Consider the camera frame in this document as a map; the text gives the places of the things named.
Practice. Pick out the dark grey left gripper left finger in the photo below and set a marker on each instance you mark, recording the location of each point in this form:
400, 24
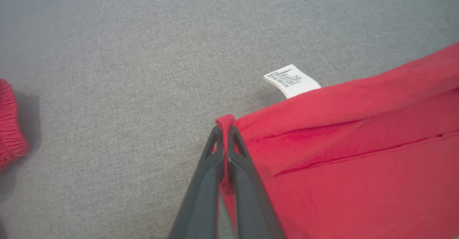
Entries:
200, 196

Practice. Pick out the plain red garment with logo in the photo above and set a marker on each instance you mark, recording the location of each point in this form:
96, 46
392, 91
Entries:
358, 178

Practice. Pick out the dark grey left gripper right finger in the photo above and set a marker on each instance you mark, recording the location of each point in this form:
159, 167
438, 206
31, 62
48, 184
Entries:
251, 203

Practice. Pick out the red white striped shorts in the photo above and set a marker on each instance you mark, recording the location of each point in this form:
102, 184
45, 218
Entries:
9, 131

